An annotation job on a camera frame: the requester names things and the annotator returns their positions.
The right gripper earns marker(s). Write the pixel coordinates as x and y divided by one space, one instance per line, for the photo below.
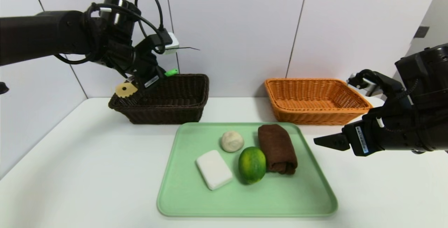
362 139

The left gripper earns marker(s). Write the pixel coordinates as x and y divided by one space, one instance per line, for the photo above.
149 81

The white round bun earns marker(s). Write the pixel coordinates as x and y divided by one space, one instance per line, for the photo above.
232 141

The white soap bar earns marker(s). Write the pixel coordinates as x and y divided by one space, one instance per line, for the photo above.
214 168

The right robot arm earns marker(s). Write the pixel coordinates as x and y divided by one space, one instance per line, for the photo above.
430 74

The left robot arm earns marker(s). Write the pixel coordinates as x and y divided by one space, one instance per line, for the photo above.
42 35

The orange wicker basket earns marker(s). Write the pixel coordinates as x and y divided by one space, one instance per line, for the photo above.
315 118

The dark brown wicker basket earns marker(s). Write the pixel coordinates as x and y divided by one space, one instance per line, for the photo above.
175 114

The thin black zip tie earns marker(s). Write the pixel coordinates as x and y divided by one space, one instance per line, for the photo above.
189 48

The folded brown towel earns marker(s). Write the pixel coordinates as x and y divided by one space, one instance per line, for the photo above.
277 147

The light green plastic tray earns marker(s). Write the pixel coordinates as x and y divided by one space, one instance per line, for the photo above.
280 196

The green lime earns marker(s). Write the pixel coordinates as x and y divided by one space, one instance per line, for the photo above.
251 165

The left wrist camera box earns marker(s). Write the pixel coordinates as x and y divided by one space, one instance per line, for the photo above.
172 42

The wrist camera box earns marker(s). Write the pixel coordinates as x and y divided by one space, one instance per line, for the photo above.
172 42
364 83

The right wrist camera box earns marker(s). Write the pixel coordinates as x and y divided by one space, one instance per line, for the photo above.
364 83

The dark wall fixture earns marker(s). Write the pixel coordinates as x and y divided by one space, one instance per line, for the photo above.
421 32

